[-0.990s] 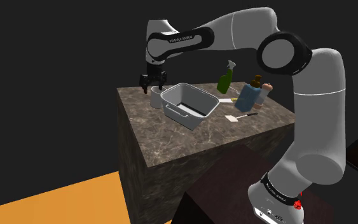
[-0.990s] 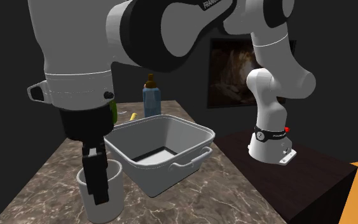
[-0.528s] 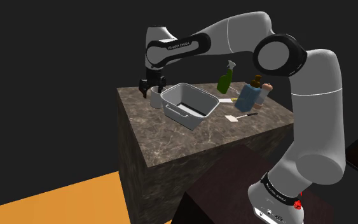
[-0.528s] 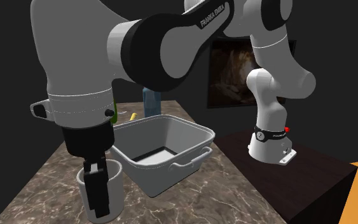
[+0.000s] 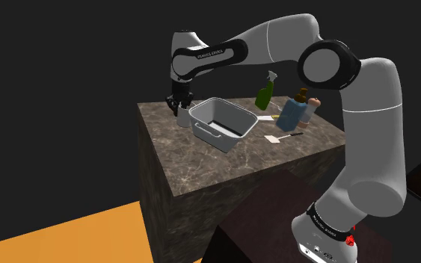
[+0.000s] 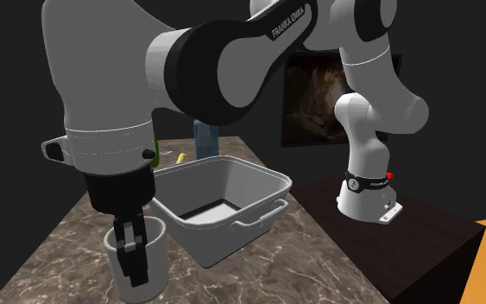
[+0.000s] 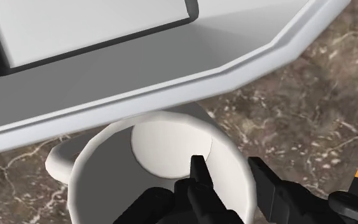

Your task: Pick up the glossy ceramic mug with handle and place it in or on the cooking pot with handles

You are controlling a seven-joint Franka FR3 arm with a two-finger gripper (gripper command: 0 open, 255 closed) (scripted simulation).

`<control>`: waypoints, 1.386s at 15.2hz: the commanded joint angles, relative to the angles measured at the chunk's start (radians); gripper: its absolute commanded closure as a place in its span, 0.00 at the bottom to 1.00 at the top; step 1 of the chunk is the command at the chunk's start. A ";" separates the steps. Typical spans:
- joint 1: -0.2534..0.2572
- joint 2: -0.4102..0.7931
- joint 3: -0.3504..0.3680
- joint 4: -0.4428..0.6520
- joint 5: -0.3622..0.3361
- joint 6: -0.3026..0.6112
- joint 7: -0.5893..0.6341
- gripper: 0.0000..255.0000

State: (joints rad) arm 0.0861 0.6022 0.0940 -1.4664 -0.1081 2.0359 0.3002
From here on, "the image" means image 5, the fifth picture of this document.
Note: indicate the white cup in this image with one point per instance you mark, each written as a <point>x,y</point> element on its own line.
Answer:
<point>184,118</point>

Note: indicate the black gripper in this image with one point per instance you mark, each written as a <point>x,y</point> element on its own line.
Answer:
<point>181,89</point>

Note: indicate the small white bottle, tan cap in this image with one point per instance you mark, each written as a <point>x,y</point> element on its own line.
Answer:
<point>309,113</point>

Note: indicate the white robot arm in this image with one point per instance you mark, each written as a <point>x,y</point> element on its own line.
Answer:
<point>372,145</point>

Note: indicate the grey plastic bin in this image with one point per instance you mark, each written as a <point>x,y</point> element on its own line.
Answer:
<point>228,118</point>

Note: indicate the green spray bottle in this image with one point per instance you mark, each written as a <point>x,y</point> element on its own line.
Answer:
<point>264,96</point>

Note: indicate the blue bottle with brown cap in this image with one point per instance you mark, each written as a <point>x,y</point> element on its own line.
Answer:
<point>290,114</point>

